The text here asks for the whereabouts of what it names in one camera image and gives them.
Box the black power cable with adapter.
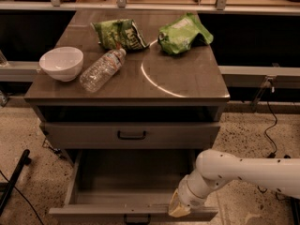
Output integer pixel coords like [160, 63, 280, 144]
[256, 84, 292, 203]

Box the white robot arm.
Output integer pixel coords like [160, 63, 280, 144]
[168, 149, 300, 218]

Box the black stand leg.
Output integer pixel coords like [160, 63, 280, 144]
[291, 198, 300, 225]
[0, 149, 31, 216]

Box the grey drawer cabinet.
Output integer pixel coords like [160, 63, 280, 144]
[23, 8, 232, 161]

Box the black right stand leg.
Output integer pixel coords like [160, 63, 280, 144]
[291, 198, 300, 225]

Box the green kettle chips bag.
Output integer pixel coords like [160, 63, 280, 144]
[91, 19, 149, 51]

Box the metal rail bracket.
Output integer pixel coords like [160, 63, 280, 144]
[250, 75, 277, 112]

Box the grey drawer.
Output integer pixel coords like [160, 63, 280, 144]
[50, 149, 218, 225]
[40, 122, 220, 149]

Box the clear plastic water bottle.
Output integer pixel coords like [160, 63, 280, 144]
[80, 49, 127, 93]

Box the black left stand leg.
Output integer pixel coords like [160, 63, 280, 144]
[0, 149, 31, 216]

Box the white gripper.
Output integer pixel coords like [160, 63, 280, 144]
[168, 175, 208, 218]

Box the crumpled green snack bag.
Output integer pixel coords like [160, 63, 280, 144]
[157, 13, 214, 55]

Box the thin black floor cable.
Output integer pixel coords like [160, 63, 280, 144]
[0, 170, 45, 225]

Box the white ceramic bowl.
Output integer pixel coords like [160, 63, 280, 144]
[39, 47, 83, 82]

